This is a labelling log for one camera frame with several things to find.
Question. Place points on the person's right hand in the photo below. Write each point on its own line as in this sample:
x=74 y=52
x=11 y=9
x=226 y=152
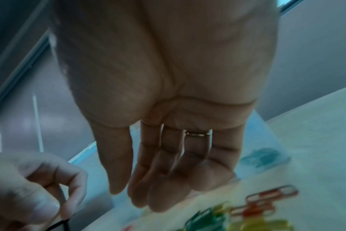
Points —
x=161 y=56

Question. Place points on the person's left hand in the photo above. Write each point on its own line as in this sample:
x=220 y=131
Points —
x=19 y=191

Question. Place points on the green paper clip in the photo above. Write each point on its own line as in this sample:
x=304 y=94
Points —
x=57 y=225

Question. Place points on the clear plastic compartment box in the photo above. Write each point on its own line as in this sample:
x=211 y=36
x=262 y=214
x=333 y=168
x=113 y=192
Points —
x=264 y=139

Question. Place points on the heap of green paper clips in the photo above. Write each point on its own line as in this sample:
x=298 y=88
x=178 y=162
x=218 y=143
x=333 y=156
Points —
x=261 y=158

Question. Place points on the pile of coloured paper clips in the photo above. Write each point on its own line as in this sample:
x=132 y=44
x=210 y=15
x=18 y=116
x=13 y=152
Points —
x=264 y=195

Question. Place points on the teal framed window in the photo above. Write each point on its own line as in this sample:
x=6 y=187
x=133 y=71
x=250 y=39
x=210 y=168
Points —
x=287 y=5

